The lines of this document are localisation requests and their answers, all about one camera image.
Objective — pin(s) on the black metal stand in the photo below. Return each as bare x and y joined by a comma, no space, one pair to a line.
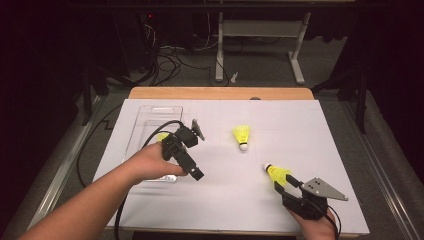
361,100
87,100

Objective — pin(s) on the person's left hand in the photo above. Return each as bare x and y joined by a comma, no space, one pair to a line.
151,163

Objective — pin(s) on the yellow shuttlecock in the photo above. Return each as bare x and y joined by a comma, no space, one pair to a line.
241,133
162,136
278,173

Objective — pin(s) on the dark computer tower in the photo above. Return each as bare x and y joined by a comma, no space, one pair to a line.
133,40

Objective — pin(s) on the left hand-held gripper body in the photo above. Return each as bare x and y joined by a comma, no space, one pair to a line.
186,136

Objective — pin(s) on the wooden table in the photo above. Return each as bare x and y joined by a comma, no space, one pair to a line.
200,93

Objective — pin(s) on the person's right hand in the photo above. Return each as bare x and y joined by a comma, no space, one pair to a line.
316,230

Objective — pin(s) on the clear plastic container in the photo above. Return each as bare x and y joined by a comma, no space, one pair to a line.
150,115

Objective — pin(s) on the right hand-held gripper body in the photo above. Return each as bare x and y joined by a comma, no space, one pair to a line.
318,188

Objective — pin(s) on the small white floor object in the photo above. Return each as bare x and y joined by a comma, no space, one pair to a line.
234,77

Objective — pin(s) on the white metal desk frame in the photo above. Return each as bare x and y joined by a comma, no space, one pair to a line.
260,28

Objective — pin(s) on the grey metal floor rail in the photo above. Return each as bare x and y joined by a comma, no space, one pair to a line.
60,173
380,186

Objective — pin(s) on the dark curtain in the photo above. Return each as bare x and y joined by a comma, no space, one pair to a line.
400,83
33,83

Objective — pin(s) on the white board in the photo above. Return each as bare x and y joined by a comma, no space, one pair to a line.
300,133

